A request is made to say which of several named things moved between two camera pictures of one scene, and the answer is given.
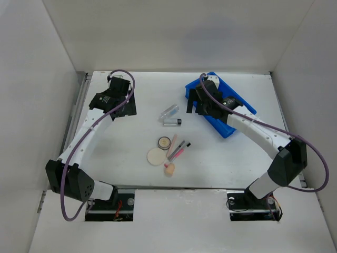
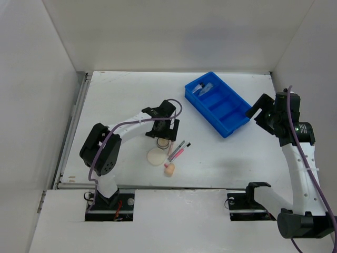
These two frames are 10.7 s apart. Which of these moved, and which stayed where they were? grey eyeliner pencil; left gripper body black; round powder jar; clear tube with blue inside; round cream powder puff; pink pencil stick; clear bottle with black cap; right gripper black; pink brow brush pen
Moved: clear bottle with black cap; left gripper body black; right gripper black; clear tube with blue inside
Stayed: pink pencil stick; pink brow brush pen; round powder jar; grey eyeliner pencil; round cream powder puff
